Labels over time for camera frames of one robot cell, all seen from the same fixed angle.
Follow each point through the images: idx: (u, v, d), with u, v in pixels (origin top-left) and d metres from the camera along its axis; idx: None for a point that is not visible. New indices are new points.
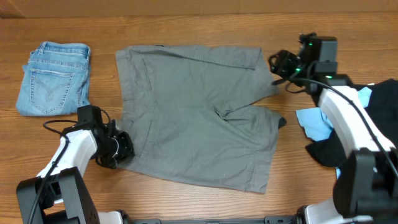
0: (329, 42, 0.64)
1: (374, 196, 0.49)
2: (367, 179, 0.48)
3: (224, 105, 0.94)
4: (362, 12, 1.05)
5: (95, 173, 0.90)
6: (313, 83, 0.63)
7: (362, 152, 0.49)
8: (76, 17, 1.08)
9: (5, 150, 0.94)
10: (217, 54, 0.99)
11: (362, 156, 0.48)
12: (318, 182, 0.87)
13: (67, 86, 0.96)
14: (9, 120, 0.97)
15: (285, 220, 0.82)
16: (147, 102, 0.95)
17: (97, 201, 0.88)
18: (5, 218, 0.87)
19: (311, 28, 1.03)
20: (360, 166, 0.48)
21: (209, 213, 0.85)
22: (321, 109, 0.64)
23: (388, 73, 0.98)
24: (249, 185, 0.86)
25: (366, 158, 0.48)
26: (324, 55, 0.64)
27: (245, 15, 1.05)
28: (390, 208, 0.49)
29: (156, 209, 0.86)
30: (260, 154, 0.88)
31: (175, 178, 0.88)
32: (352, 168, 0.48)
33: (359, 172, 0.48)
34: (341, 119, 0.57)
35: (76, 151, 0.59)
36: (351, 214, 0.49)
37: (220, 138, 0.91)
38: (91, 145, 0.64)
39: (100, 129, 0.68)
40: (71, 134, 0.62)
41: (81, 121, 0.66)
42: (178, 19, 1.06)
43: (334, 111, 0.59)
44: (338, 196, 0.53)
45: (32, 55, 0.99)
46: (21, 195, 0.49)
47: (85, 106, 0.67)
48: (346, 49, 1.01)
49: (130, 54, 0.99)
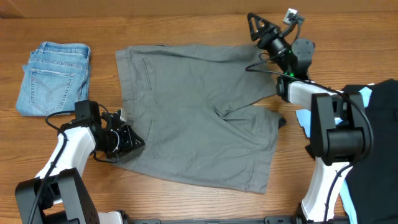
0: (302, 61, 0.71)
1: (340, 132, 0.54)
2: (329, 114, 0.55)
3: (224, 105, 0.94)
4: (361, 12, 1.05)
5: (95, 173, 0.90)
6: (281, 86, 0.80)
7: (321, 94, 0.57)
8: (76, 17, 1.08)
9: (6, 150, 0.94)
10: (217, 53, 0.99)
11: (319, 96, 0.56)
12: None
13: (67, 86, 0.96)
14: (9, 120, 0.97)
15: (285, 220, 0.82)
16: (147, 102, 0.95)
17: (97, 201, 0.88)
18: (5, 218, 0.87)
19: (311, 28, 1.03)
20: (322, 104, 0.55)
21: (209, 213, 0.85)
22: (293, 99, 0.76)
23: (388, 73, 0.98)
24: (249, 185, 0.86)
25: (324, 96, 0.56)
26: (299, 68, 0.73)
27: (244, 15, 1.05)
28: (356, 142, 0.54)
29: (156, 209, 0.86)
30: (260, 154, 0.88)
31: (175, 178, 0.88)
32: (315, 109, 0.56)
33: (321, 109, 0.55)
34: (304, 91, 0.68)
35: (75, 150, 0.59)
36: (326, 152, 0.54)
37: (220, 137, 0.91)
38: (91, 140, 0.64)
39: (97, 126, 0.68)
40: (69, 130, 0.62)
41: (79, 117, 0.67)
42: (178, 19, 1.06)
43: (300, 90, 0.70)
44: (314, 144, 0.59)
45: (32, 55, 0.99)
46: (20, 196, 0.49)
47: (82, 102, 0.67)
48: (346, 49, 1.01)
49: (130, 54, 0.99)
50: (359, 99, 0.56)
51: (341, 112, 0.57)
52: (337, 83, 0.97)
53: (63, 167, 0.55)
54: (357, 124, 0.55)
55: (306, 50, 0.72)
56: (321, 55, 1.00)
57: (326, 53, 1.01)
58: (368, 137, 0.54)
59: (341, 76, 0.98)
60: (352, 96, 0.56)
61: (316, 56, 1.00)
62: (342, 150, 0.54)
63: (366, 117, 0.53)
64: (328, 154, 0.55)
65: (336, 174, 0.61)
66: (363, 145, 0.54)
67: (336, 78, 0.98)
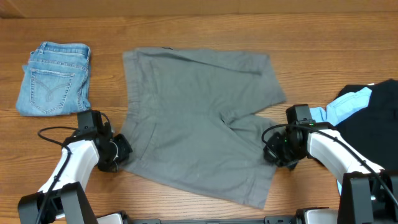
0: (301, 106, 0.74)
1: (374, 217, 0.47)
2: (367, 202, 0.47)
3: (229, 112, 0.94)
4: (362, 12, 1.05)
5: (95, 173, 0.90)
6: (298, 133, 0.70)
7: (355, 173, 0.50)
8: (76, 17, 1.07)
9: (5, 150, 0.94)
10: (225, 58, 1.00)
11: (355, 178, 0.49)
12: (318, 182, 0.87)
13: (67, 86, 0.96)
14: (9, 120, 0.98)
15: (285, 220, 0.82)
16: (152, 104, 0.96)
17: (97, 201, 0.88)
18: (5, 218, 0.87)
19: (311, 28, 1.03)
20: (356, 188, 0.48)
21: (209, 213, 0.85)
22: (313, 153, 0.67)
23: (388, 73, 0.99)
24: (247, 199, 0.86)
25: (364, 188, 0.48)
26: (300, 117, 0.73)
27: (244, 15, 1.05)
28: None
29: (156, 209, 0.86)
30: (263, 167, 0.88)
31: (175, 185, 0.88)
32: (349, 191, 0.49)
33: (356, 194, 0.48)
34: (330, 154, 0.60)
35: (79, 163, 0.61)
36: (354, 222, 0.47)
37: (223, 145, 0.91)
38: (93, 154, 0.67)
39: (102, 137, 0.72)
40: (73, 145, 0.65)
41: (82, 127, 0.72)
42: (178, 20, 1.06)
43: (323, 147, 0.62)
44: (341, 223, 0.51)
45: (32, 55, 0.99)
46: (22, 211, 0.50)
47: (84, 112, 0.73)
48: (346, 49, 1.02)
49: (138, 55, 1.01)
50: None
51: (377, 191, 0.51)
52: (336, 83, 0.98)
53: (66, 182, 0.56)
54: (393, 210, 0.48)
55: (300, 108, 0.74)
56: (321, 55, 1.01)
57: (326, 53, 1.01)
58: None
59: (341, 76, 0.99)
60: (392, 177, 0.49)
61: (316, 56, 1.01)
62: None
63: None
64: None
65: None
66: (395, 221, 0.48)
67: (336, 78, 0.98)
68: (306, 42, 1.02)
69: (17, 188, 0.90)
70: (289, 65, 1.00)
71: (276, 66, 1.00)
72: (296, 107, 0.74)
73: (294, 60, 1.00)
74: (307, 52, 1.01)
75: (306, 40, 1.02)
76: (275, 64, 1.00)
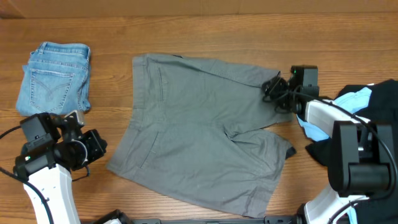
0: (310, 69, 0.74)
1: (367, 173, 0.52)
2: (353, 146, 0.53)
3: (232, 126, 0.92)
4: (362, 13, 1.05)
5: (95, 173, 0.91)
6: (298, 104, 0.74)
7: (346, 122, 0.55)
8: (76, 17, 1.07)
9: (5, 150, 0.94)
10: (235, 71, 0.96)
11: (344, 124, 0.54)
12: (317, 182, 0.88)
13: (67, 87, 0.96)
14: (9, 120, 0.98)
15: (285, 220, 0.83)
16: (156, 112, 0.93)
17: (97, 201, 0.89)
18: (5, 218, 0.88)
19: (311, 29, 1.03)
20: (344, 132, 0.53)
21: (209, 213, 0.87)
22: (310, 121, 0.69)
23: (388, 73, 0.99)
24: (246, 210, 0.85)
25: (348, 124, 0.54)
26: (306, 82, 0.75)
27: (244, 15, 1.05)
28: (382, 181, 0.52)
29: (156, 209, 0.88)
30: (264, 181, 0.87)
31: (173, 195, 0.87)
32: (338, 140, 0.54)
33: (344, 139, 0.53)
34: (324, 114, 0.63)
35: (63, 210, 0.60)
36: (346, 186, 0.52)
37: (224, 159, 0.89)
38: (67, 177, 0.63)
39: (62, 146, 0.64)
40: (36, 176, 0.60)
41: (32, 138, 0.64)
42: (178, 20, 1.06)
43: (319, 112, 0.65)
44: (333, 177, 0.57)
45: (32, 55, 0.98)
46: None
47: (30, 121, 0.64)
48: (346, 50, 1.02)
49: (147, 62, 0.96)
50: (386, 132, 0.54)
51: (364, 142, 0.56)
52: (335, 82, 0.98)
53: None
54: (383, 160, 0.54)
55: (308, 74, 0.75)
56: (320, 55, 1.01)
57: (325, 53, 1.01)
58: (393, 173, 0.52)
59: (340, 76, 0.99)
60: (379, 129, 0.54)
61: (315, 56, 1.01)
62: (363, 187, 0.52)
63: (389, 153, 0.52)
64: (347, 190, 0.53)
65: (349, 203, 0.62)
66: (387, 182, 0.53)
67: (336, 78, 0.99)
68: (306, 42, 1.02)
69: (17, 188, 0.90)
70: (289, 65, 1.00)
71: (276, 66, 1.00)
72: (306, 71, 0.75)
73: (293, 60, 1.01)
74: (306, 53, 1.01)
75: (306, 40, 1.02)
76: (275, 64, 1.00)
